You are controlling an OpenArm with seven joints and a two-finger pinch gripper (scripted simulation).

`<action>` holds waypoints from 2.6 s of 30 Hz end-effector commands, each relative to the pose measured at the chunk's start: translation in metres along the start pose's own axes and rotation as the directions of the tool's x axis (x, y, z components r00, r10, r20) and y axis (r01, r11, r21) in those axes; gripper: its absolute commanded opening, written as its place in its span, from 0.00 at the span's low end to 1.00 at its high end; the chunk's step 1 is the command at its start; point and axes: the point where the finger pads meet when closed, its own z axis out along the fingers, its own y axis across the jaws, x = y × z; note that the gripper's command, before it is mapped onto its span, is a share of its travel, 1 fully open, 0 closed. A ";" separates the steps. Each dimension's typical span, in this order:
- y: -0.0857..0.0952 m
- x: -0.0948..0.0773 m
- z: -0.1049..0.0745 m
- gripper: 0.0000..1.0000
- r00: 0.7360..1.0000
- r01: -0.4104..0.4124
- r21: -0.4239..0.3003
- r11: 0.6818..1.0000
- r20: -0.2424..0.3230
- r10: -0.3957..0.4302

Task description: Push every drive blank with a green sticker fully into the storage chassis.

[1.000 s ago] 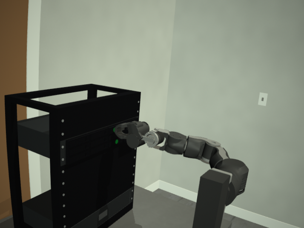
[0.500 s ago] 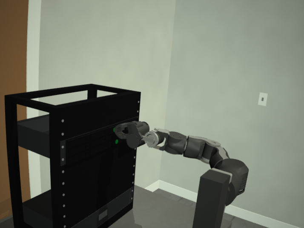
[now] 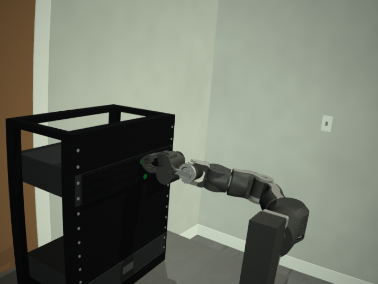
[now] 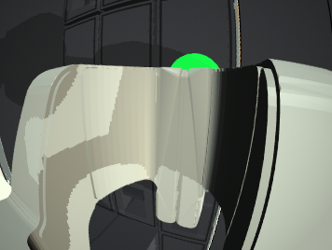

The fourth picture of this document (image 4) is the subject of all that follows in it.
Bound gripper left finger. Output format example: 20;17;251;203
0;64;188;250

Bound black metal rack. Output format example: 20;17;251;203
0;0;332;250

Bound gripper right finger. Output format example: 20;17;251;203
176;59;332;250

